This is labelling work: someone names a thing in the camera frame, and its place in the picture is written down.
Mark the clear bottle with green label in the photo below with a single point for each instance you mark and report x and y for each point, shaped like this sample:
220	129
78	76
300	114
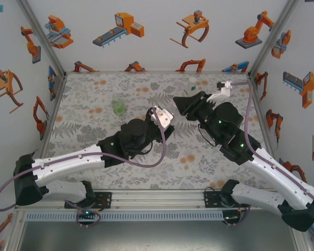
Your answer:
191	85

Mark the plain white bottle cap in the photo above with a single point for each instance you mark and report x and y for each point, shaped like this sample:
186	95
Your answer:
192	78

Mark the green tinted plastic bottle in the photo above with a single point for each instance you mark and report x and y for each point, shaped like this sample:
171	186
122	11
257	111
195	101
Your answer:
118	107

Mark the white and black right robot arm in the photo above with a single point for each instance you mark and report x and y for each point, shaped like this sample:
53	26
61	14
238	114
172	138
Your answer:
274	175

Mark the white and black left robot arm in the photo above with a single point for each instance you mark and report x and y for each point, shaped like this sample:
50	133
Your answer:
68	171

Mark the floral patterned table cover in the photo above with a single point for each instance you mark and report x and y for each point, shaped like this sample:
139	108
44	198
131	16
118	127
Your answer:
172	180

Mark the small circuit board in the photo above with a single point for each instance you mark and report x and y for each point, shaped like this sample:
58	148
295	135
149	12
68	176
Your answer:
230	217
86	213

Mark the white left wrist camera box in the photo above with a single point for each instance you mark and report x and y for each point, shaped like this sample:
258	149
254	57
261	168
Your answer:
162	117

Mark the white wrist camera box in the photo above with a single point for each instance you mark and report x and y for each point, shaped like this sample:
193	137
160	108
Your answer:
223	91
162	117

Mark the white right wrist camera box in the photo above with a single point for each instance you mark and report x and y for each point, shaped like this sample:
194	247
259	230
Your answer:
223	91

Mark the aluminium side frame rail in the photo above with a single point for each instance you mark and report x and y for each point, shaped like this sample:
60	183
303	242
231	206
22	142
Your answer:
50	117
259	104

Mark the aluminium front frame rail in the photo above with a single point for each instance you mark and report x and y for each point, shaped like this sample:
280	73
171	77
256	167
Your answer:
157	200

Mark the aluminium frame post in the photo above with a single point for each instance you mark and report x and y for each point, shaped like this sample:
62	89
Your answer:
42	36
274	34

